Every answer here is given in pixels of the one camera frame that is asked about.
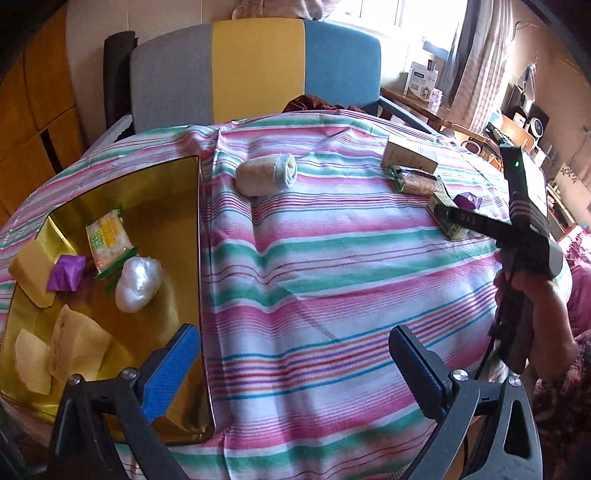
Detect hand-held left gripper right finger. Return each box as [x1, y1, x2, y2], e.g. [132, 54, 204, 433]
[388, 324, 543, 480]

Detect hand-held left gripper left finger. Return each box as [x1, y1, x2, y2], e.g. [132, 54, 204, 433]
[47, 323, 202, 480]

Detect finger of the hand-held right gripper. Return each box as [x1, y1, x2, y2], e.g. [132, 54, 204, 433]
[433, 204, 513, 241]

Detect small white green box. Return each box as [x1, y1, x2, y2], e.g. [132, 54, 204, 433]
[426, 193, 478, 241]

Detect purple candy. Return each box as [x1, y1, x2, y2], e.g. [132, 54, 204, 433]
[46, 254, 89, 292]
[451, 193, 483, 211]

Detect white plastic ball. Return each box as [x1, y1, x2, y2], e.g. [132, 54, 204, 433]
[115, 257, 163, 312]

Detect beige bread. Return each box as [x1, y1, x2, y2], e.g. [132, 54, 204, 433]
[50, 304, 112, 384]

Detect pale yellow wedge block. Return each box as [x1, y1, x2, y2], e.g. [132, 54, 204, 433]
[15, 329, 54, 395]

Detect yellow green cracker packet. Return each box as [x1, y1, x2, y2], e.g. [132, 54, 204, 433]
[85, 209, 139, 280]

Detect gold metal tin box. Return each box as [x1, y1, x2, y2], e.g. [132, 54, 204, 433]
[0, 155, 217, 446]

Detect person's right forearm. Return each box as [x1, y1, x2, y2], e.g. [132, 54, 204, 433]
[533, 330, 591, 480]

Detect person's right hand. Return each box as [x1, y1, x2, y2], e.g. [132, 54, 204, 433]
[492, 249, 580, 384]

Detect pink blanket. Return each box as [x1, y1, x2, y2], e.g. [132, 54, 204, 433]
[561, 226, 591, 326]

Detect beige cardboard box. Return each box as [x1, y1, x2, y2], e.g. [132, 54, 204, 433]
[381, 134, 439, 174]

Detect black white speaker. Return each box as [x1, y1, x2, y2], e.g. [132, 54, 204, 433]
[524, 102, 550, 139]

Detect wooden side desk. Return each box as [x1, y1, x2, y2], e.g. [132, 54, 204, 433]
[381, 85, 462, 129]

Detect pink green striped tablecloth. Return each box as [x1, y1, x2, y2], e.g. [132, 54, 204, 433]
[0, 111, 573, 480]

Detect white printed carton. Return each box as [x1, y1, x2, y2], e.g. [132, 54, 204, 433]
[405, 61, 441, 100]

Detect checked curtain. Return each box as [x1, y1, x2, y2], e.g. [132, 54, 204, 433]
[441, 0, 515, 132]

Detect dark red cloth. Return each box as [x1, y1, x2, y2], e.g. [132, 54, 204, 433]
[283, 95, 365, 114]

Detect grey yellow blue chair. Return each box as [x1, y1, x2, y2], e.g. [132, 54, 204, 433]
[88, 18, 435, 153]

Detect pink cloth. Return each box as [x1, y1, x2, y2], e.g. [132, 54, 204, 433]
[233, 0, 342, 21]

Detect wooden cabinet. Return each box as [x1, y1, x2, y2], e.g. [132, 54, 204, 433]
[0, 9, 88, 222]

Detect black cable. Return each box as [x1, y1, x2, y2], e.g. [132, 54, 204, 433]
[464, 323, 504, 462]

